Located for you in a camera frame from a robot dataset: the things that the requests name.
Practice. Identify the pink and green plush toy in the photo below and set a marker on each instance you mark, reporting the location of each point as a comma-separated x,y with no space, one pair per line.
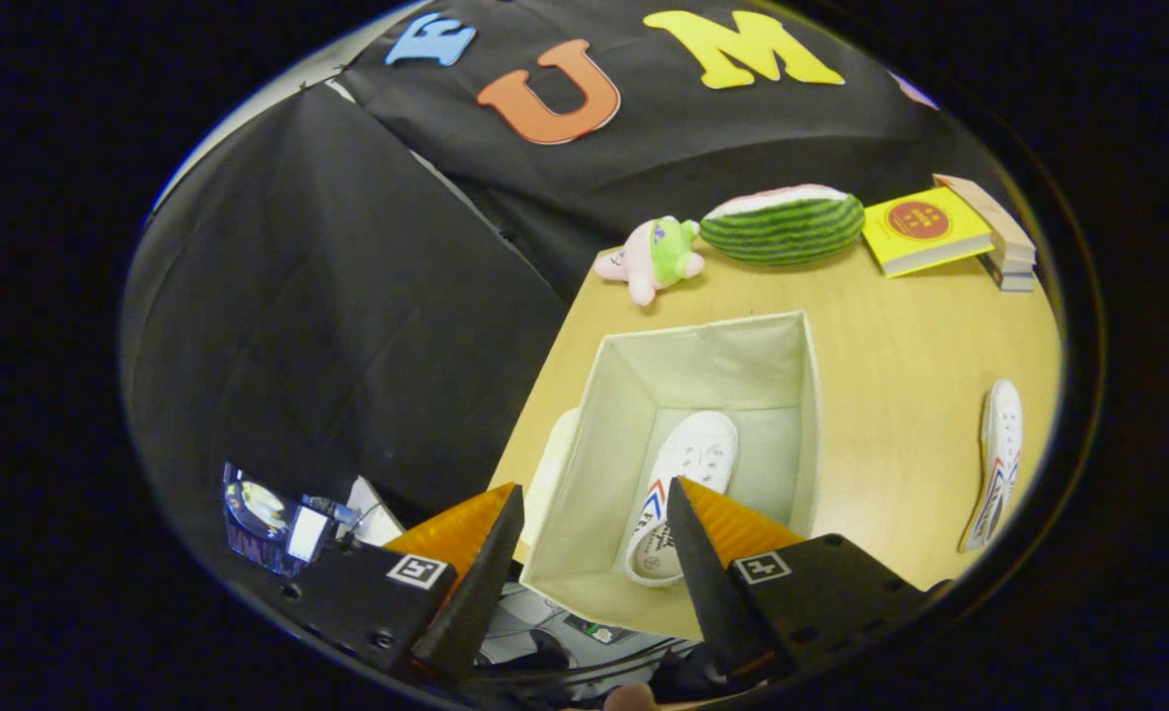
659,257

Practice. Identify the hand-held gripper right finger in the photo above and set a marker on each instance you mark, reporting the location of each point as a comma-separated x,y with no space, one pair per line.
708,583

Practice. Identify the beige fabric storage box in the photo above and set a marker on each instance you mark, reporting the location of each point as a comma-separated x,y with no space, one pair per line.
703,365

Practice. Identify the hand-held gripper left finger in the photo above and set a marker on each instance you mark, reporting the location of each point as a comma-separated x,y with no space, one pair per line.
476,592

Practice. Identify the yellow book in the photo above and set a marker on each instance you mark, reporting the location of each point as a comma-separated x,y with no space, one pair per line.
925,229

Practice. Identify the white paper sheets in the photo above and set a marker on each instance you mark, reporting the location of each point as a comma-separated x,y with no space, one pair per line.
372,518

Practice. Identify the open laptop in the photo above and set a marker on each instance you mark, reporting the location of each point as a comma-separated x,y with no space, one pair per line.
269,513

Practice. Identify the watermelon slice plush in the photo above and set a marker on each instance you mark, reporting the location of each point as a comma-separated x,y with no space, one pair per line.
782,229

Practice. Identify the stack of beige books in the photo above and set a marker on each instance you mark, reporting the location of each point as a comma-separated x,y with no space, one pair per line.
1004,247

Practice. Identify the white canvas shoe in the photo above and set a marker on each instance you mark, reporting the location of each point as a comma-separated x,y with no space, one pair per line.
1001,434
693,454

